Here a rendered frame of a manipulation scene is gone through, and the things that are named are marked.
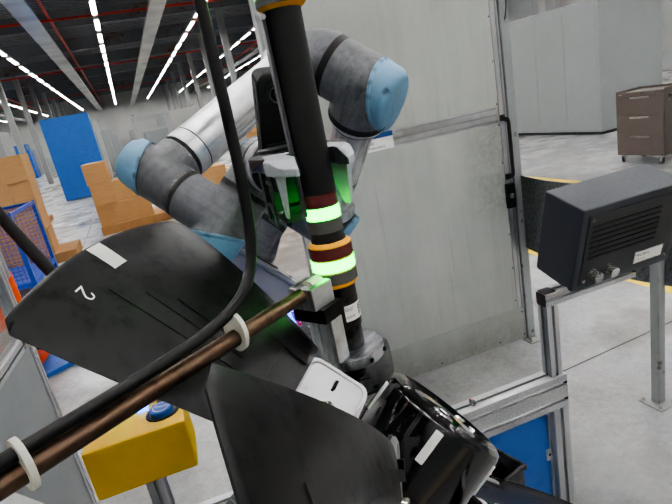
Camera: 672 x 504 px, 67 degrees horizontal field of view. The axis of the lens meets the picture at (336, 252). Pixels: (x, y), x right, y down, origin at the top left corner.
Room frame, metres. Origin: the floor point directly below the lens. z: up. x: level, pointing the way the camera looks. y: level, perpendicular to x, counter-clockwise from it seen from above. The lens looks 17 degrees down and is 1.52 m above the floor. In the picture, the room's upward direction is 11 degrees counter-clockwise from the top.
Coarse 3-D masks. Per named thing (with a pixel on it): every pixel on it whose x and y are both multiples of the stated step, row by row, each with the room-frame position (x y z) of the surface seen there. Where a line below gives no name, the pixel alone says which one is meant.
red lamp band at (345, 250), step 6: (342, 246) 0.47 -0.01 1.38; (348, 246) 0.47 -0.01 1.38; (312, 252) 0.47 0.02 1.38; (318, 252) 0.47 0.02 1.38; (324, 252) 0.46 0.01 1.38; (330, 252) 0.46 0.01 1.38; (336, 252) 0.46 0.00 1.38; (342, 252) 0.46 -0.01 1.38; (348, 252) 0.47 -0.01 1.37; (312, 258) 0.47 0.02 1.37; (318, 258) 0.47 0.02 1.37; (324, 258) 0.46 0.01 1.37; (330, 258) 0.46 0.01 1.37; (336, 258) 0.46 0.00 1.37
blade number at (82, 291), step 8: (80, 280) 0.42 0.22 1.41; (72, 288) 0.41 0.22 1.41; (80, 288) 0.41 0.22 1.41; (88, 288) 0.42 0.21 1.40; (96, 288) 0.42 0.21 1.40; (72, 296) 0.40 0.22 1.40; (80, 296) 0.41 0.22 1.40; (88, 296) 0.41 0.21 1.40; (96, 296) 0.41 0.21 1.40; (104, 296) 0.42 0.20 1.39; (88, 304) 0.40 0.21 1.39; (96, 304) 0.41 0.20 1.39
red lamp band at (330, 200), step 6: (330, 192) 0.47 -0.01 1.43; (336, 192) 0.48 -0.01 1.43; (306, 198) 0.47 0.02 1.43; (312, 198) 0.47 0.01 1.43; (318, 198) 0.47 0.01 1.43; (324, 198) 0.47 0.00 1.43; (330, 198) 0.47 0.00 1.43; (336, 198) 0.48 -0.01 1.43; (306, 204) 0.47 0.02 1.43; (312, 204) 0.47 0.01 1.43; (318, 204) 0.47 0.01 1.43; (324, 204) 0.47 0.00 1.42; (330, 204) 0.47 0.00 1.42
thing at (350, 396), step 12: (312, 360) 0.44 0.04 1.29; (312, 372) 0.43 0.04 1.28; (324, 372) 0.43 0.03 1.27; (336, 372) 0.43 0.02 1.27; (300, 384) 0.41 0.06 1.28; (312, 384) 0.42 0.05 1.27; (324, 384) 0.42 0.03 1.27; (348, 384) 0.43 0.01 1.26; (360, 384) 0.43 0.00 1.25; (312, 396) 0.41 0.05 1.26; (324, 396) 0.41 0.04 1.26; (336, 396) 0.42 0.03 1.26; (348, 396) 0.42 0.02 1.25; (360, 396) 0.42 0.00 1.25; (348, 408) 0.41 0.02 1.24; (360, 408) 0.41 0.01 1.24
